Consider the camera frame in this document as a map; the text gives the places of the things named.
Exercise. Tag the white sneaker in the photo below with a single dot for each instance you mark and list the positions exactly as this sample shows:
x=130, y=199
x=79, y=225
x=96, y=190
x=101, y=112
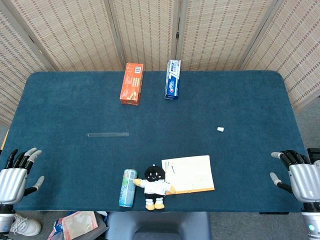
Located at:
x=27, y=226

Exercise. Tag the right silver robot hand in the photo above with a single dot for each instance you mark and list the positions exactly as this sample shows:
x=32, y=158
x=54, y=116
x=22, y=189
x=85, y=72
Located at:
x=306, y=181

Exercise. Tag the cream notepad orange edge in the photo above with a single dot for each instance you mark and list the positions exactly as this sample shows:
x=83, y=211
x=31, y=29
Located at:
x=192, y=175

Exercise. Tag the blue white package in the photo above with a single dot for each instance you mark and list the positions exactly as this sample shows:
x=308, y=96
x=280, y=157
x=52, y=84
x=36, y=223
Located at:
x=57, y=228

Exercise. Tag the woven folding screen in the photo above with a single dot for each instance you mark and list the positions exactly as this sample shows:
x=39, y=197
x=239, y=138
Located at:
x=75, y=32

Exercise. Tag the pink plastic package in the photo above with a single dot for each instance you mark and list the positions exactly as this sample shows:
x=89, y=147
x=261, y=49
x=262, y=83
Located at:
x=78, y=225

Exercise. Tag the dark grey bag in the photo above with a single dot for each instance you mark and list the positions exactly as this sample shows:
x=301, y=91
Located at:
x=102, y=225

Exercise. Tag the wooden board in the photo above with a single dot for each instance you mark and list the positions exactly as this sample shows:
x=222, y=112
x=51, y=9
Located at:
x=5, y=140

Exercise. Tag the blue white toothpaste box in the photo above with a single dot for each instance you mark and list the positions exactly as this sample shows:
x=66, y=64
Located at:
x=172, y=80

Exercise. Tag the black plush doll white coat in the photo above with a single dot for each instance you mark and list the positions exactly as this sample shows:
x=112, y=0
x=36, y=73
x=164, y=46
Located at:
x=153, y=186

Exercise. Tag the orange cardboard box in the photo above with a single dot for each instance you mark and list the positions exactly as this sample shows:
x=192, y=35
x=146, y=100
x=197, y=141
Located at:
x=131, y=85

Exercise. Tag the light blue drink can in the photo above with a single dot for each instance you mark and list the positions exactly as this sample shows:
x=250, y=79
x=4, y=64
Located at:
x=127, y=190

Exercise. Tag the dark blue chair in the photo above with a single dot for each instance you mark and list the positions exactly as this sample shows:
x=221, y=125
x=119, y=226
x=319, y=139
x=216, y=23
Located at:
x=160, y=225

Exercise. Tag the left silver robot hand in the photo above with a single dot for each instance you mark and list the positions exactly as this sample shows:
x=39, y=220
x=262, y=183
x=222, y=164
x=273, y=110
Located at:
x=12, y=182

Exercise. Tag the dark blue tablecloth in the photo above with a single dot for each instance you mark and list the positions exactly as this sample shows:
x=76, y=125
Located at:
x=75, y=105

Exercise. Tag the black screen hinge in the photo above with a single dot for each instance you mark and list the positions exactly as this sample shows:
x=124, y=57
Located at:
x=177, y=35

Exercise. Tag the clear glass test tube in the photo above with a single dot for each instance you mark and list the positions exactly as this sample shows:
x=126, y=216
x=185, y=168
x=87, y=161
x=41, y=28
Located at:
x=107, y=134

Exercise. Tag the black box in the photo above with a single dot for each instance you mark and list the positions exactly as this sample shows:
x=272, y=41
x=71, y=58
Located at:
x=313, y=153

